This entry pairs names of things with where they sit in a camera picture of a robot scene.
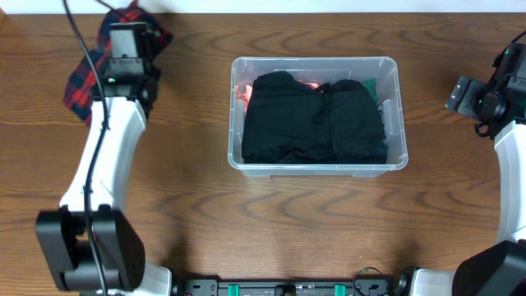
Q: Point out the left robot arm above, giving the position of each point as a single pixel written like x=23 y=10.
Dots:
x=88 y=243

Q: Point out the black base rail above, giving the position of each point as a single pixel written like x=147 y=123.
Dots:
x=368 y=286

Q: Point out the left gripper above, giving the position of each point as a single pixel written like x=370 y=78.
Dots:
x=154 y=74

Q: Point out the large black garment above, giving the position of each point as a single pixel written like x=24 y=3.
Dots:
x=287 y=122

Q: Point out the pink printed shirt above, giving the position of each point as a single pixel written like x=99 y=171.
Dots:
x=245 y=95

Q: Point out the red navy plaid shirt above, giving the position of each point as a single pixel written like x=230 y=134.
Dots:
x=82 y=80

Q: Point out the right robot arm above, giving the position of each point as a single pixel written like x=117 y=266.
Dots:
x=498 y=106

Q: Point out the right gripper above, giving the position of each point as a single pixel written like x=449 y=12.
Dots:
x=476 y=88

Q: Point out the green taped cloth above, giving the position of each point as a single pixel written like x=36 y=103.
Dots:
x=370 y=86

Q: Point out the clear plastic storage bin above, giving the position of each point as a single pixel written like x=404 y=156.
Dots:
x=383 y=70

